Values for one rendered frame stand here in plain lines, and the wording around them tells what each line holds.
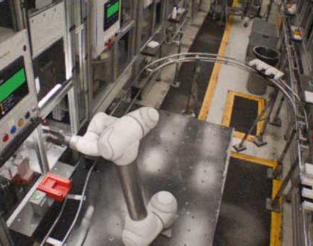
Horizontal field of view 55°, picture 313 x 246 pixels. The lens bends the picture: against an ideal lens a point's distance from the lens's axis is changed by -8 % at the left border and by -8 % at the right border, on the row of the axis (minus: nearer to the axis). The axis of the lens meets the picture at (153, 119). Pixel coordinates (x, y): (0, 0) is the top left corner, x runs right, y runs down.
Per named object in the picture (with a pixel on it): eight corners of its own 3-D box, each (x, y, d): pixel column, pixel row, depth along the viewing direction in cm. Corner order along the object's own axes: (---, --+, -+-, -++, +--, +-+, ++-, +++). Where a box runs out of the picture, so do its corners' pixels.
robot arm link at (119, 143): (166, 233, 178) (142, 261, 163) (144, 224, 187) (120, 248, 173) (144, 116, 141) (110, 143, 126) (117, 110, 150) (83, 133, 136)
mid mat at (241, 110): (263, 144, 365) (263, 143, 364) (218, 133, 375) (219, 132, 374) (264, 99, 442) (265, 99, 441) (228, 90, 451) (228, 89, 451)
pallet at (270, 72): (247, 69, 340) (249, 61, 334) (253, 66, 348) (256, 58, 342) (275, 84, 320) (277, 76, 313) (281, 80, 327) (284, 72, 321)
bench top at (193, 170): (200, 296, 163) (201, 293, 161) (29, 236, 182) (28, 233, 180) (233, 131, 278) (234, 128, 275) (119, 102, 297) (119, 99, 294)
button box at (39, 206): (42, 217, 164) (38, 203, 156) (30, 211, 165) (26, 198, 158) (49, 206, 170) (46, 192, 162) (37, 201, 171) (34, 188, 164)
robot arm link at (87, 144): (78, 155, 198) (86, 138, 205) (101, 161, 194) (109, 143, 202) (74, 146, 189) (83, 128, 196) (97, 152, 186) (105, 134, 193)
